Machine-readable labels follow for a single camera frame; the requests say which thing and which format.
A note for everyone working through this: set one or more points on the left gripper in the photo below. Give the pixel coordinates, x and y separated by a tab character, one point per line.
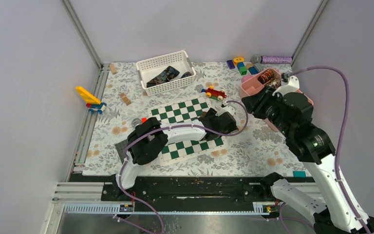
211	115

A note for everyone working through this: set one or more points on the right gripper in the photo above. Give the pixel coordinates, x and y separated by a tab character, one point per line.
255	103

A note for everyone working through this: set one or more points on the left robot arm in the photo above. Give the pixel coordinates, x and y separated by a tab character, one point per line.
149	138

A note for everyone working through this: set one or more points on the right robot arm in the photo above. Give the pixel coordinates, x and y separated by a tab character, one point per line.
339	212

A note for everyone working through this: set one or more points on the pink compartment tray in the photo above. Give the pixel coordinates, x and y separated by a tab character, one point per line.
251	85

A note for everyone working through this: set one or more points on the brown rolled tie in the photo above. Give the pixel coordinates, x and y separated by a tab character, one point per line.
275	84

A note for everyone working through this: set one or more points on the red rolled tie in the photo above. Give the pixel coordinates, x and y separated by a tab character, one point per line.
266	76

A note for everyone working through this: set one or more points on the red toy car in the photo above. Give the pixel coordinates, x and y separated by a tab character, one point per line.
210	92

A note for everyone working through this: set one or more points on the pink cylinder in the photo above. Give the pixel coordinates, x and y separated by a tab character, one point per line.
245	78

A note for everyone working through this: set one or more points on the blue block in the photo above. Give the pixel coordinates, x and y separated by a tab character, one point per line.
253	70

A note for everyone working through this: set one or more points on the green block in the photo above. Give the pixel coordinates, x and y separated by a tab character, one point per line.
243	70

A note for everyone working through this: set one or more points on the green white chessboard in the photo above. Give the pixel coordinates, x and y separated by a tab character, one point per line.
178	112

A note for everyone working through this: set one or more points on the purple glitter microphone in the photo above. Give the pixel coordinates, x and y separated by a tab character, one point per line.
270	59

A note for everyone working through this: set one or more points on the purple block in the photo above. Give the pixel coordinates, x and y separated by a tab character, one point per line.
230	64

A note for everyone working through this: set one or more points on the white plastic basket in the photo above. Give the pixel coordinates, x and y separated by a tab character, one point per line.
178	59

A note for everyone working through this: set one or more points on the dark blue patterned tie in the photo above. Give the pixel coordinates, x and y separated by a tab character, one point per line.
167	77

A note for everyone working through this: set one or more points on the teal block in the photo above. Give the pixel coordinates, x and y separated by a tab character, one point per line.
299	174

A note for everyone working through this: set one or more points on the black microphone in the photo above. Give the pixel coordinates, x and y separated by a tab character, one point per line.
135	122

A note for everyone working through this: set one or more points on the wooden block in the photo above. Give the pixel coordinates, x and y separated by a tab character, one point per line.
112	69
125	99

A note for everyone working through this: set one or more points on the floral table mat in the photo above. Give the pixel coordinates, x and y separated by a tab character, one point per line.
256	151

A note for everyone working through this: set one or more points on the grey lego baseplate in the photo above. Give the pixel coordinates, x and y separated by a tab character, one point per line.
120	147

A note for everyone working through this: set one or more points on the yellow blue toy crane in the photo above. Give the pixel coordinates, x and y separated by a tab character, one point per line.
93	104

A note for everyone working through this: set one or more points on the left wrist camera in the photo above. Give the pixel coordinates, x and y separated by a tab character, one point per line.
225	108

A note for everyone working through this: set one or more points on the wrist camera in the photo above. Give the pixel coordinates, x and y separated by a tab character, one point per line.
225	108
289	84

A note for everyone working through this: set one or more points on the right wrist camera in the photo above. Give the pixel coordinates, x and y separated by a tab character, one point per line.
289	84

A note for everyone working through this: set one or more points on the yellow ring block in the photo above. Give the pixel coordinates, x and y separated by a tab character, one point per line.
238	59

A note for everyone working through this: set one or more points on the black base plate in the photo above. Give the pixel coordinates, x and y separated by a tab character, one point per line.
201	194

